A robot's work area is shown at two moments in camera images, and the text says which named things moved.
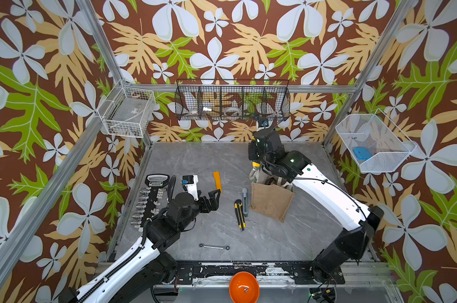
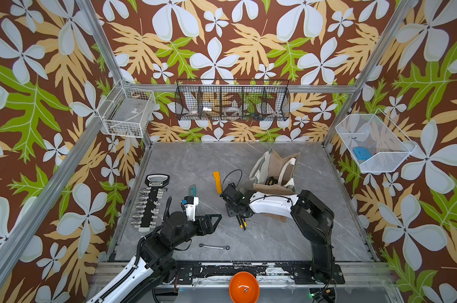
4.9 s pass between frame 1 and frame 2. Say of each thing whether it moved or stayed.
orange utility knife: stayed
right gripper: moved
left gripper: moved
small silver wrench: stayed
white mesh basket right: stayed
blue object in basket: stayed
